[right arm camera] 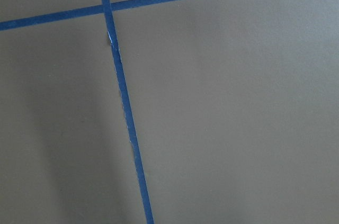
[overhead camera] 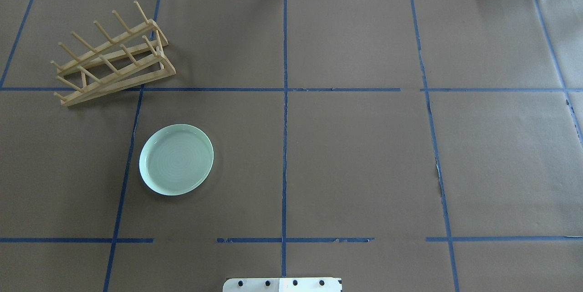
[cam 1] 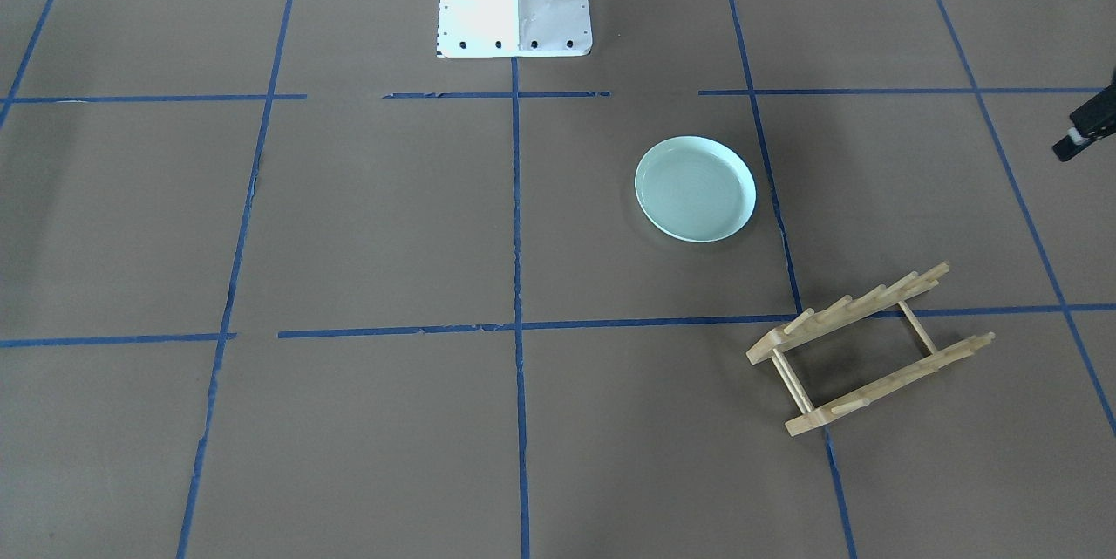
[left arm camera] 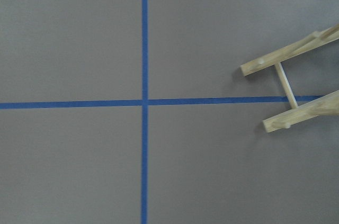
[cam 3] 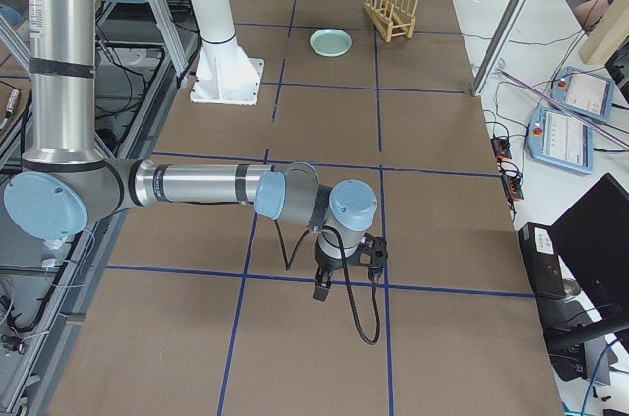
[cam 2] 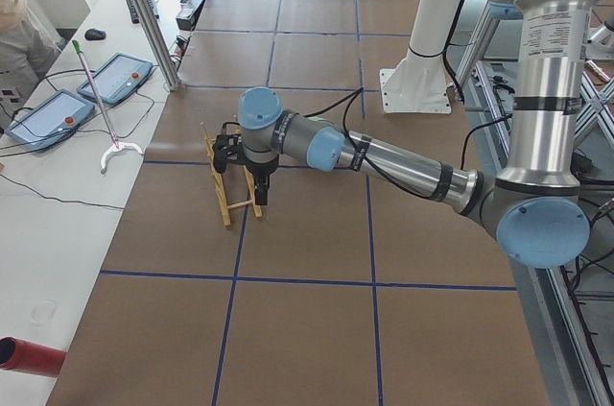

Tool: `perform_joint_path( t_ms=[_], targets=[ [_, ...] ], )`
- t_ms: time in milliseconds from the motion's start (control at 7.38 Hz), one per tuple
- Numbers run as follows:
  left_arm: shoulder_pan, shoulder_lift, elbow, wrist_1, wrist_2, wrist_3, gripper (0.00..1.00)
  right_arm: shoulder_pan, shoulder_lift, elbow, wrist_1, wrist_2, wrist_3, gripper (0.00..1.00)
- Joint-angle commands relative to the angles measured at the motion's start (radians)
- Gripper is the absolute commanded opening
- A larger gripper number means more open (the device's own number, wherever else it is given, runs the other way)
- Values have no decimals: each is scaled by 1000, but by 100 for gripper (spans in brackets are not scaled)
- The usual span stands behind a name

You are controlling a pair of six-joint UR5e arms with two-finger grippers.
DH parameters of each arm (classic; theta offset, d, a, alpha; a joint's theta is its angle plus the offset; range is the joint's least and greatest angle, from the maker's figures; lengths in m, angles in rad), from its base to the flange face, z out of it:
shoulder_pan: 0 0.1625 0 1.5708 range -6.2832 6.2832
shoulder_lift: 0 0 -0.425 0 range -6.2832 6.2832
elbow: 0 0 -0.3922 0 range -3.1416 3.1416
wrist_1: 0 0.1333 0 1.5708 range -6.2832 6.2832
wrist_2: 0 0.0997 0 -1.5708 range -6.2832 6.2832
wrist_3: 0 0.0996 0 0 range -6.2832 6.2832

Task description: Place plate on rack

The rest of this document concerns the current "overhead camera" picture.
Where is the light green ceramic plate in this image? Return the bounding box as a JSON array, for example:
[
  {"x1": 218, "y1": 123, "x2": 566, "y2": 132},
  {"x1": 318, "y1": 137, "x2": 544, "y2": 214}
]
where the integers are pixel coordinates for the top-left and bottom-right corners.
[{"x1": 138, "y1": 124, "x2": 214, "y2": 196}]

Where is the wooden dish rack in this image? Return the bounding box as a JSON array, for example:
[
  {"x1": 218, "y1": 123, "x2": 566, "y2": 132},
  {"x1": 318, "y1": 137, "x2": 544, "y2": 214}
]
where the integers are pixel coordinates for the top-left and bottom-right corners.
[{"x1": 51, "y1": 0, "x2": 177, "y2": 107}]

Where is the white camera pillar base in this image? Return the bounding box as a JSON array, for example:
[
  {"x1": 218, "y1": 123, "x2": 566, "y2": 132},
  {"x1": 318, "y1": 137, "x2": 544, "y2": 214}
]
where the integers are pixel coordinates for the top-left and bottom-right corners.
[{"x1": 222, "y1": 277, "x2": 343, "y2": 292}]

